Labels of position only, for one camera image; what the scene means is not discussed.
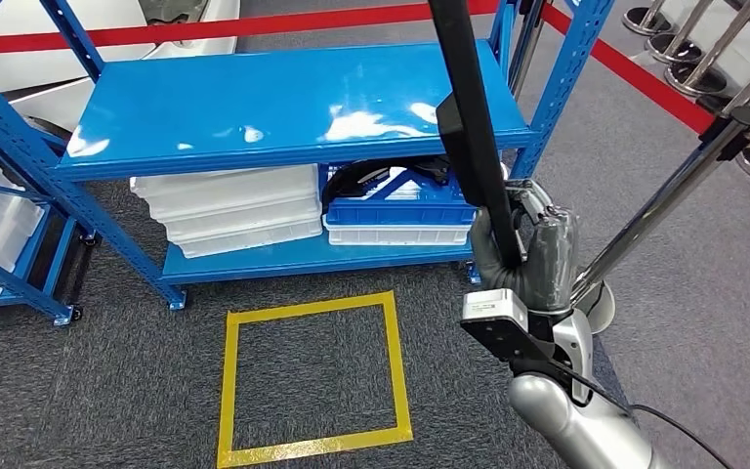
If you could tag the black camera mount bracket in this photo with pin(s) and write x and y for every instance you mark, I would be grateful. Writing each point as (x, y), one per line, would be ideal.
(504, 343)

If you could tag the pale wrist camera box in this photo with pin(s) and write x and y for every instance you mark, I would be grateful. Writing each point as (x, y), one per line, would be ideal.
(495, 305)

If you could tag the large blue metal shelf rack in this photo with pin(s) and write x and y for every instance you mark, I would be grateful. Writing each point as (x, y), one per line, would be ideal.
(252, 110)

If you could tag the white plastic tray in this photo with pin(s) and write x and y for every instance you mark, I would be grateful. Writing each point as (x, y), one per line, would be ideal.
(220, 184)
(252, 245)
(245, 225)

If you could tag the blue plastic crate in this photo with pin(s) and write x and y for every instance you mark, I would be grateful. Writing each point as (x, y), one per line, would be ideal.
(401, 212)

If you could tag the black plastic plate bracket part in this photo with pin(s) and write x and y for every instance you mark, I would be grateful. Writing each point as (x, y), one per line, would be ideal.
(465, 97)

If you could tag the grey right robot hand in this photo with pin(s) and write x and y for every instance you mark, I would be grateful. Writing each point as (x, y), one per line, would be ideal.
(546, 259)

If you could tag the white car body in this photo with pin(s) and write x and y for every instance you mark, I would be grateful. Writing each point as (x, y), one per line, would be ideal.
(58, 65)

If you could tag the chrome stanchion with belt head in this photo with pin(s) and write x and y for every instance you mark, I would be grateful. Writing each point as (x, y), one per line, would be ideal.
(659, 200)

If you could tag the long red barrier belt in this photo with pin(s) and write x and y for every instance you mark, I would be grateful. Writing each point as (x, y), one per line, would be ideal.
(220, 27)

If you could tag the white plastic crate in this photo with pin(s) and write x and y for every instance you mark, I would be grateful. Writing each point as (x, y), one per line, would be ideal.
(401, 234)

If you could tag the yellow floor tape square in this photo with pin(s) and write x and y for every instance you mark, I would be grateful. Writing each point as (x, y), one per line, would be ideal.
(313, 445)

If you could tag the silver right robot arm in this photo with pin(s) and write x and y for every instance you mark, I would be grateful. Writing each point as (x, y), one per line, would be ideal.
(582, 434)

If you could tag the small blue metal shelf rack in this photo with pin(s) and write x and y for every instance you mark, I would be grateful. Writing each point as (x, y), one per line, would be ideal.
(12, 283)

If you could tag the dark barrier post behind rack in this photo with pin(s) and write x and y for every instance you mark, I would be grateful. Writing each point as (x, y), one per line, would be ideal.
(529, 39)

